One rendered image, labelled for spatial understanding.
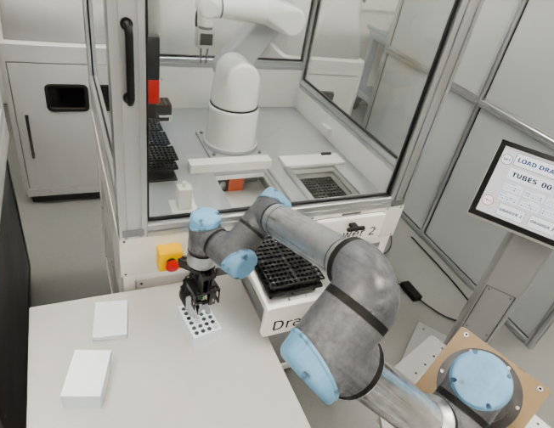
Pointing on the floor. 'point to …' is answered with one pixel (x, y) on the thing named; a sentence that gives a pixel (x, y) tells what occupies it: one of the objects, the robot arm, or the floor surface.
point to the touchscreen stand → (494, 291)
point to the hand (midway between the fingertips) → (194, 310)
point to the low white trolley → (161, 366)
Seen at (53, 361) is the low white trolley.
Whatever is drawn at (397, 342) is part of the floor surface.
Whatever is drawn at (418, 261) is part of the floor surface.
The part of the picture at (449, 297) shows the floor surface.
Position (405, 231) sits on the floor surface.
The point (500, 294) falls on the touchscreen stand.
